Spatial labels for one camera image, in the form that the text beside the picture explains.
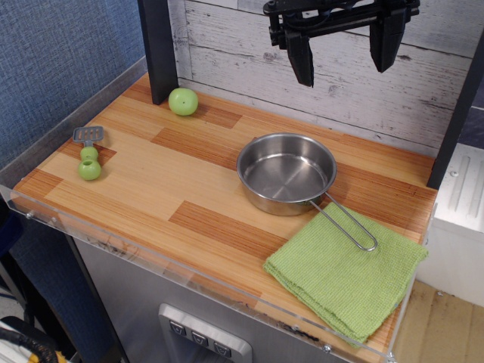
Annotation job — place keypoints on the silver control panel with buttons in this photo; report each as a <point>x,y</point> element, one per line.
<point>191,339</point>

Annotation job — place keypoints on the toy spatula with green handle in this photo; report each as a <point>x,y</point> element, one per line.
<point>89,168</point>

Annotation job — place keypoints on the black vertical post right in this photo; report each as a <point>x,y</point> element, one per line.
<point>458,119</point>

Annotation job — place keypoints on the green toy apple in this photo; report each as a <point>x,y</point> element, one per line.
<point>183,101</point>

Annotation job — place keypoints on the green folded cloth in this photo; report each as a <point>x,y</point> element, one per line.
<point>349,270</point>

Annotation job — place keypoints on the clear acrylic table guard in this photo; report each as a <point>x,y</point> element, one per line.
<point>169,194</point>

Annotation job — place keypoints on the metal pan with wire handle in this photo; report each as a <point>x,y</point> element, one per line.
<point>288,174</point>

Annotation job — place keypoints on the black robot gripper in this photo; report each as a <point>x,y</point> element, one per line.
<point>293,23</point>

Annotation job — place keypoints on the black vertical post left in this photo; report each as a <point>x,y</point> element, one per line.
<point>159,48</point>

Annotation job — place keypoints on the black vertical post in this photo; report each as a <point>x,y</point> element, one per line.
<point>159,48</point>
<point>458,119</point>

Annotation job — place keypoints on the white aluminium block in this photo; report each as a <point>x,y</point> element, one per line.
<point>454,237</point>

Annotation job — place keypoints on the stainless steel cabinet front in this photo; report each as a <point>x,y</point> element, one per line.
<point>132,294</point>

